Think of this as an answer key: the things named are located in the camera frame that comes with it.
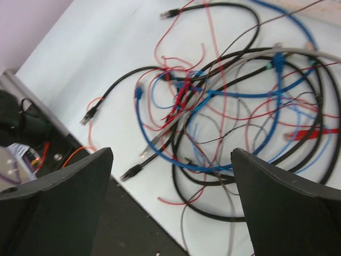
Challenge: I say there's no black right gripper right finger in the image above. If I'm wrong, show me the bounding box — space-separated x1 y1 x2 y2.
231 148 340 255

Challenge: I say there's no blue ethernet cable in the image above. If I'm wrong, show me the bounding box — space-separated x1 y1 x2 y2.
134 52 286 173

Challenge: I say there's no orange thin wire front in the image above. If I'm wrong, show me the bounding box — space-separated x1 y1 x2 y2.
61 146 94 169

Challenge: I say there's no thin red wire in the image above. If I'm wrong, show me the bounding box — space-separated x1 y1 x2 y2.
87 0 341 206

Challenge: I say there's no long black cable loop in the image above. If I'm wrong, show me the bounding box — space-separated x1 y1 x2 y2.
170 47 341 222

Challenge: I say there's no grey ethernet cable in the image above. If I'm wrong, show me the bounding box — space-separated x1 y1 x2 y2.
138 44 341 157

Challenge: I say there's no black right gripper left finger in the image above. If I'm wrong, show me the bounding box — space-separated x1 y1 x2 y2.
1 148 113 255

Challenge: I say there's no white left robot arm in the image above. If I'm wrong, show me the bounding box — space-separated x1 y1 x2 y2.
1 90 52 148

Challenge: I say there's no red ethernet cable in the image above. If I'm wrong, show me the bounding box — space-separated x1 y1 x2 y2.
164 70 192 107
283 127 341 142

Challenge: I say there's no thin brown wire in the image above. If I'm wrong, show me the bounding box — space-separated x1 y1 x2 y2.
181 0 331 256

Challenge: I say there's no short black ethernet cable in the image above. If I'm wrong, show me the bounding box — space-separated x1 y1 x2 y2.
119 2 261 182

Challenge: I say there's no thin blue wire top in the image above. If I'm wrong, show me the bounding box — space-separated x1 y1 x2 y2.
151 0 319 110

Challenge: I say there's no black ethernet cable left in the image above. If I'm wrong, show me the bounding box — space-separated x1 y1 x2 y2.
80 66 166 126

